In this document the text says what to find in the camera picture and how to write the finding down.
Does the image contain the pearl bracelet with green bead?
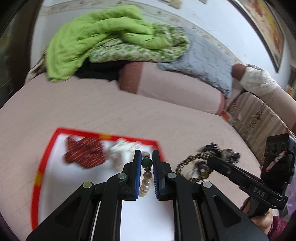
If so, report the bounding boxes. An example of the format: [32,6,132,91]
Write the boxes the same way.
[138,150,154,198]

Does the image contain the white spotted scrunchie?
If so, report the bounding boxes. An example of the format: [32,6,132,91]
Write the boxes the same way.
[107,138,141,171]

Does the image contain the red dotted scrunchie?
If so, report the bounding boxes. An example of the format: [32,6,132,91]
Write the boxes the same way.
[64,136,106,169]

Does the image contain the grey black organza scrunchie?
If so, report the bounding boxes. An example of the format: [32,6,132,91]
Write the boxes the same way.
[220,149,241,165]

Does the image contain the black claw hair clip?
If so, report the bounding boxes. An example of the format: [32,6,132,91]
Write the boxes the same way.
[198,142,221,156]

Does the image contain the red shallow tray box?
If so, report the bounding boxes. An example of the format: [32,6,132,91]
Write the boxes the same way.
[31,128,175,240]

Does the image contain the person right hand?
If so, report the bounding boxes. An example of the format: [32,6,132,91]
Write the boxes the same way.
[240,198,273,234]

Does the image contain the phone mounted on gripper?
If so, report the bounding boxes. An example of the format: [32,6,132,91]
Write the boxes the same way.
[260,133,295,185]

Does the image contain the striped floral sofa cushion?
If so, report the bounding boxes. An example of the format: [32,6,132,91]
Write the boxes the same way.
[227,92,295,165]

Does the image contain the plastic bottle orange label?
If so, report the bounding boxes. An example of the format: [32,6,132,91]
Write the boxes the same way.
[221,111,235,126]

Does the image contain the pink bolster cushion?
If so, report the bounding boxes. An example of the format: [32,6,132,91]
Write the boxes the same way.
[118,62,226,115]

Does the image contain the white patterned cloth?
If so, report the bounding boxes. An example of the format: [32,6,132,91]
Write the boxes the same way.
[240,65,280,97]

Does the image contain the pink quilted mattress cover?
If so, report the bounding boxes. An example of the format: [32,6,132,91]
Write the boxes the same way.
[1,74,260,240]

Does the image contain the grey quilted pillow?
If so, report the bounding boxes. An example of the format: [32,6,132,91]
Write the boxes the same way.
[157,28,232,98]

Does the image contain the green quilted blanket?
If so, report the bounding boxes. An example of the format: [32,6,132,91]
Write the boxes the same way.
[45,5,190,82]

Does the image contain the framed wall picture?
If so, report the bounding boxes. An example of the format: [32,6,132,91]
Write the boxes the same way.
[231,0,285,72]

